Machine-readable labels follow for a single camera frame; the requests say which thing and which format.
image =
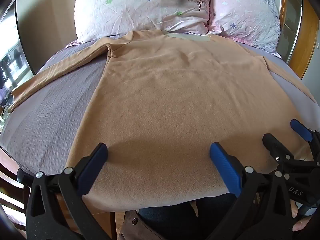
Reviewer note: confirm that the tan long-sleeved shirt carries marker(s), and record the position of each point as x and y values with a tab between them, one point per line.
170	105

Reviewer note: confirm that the white floral pillow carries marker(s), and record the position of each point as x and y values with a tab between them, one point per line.
142	7

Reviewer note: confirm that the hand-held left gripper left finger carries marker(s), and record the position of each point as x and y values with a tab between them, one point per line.
93	168

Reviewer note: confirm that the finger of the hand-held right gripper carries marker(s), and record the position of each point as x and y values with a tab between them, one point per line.
302	130
275	145

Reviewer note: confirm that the person's blue jeans legs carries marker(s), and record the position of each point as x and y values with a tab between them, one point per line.
180	220

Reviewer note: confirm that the person's right hand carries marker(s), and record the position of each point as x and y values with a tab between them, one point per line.
298	220

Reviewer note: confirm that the grey bed sheet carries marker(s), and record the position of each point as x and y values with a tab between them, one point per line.
50	110

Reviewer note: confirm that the pink floral pillow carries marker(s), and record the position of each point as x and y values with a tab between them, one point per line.
247	15

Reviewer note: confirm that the dark wooden chair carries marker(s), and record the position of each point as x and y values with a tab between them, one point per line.
13	192

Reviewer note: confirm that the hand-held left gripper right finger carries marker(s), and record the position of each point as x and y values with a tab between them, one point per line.
225	168

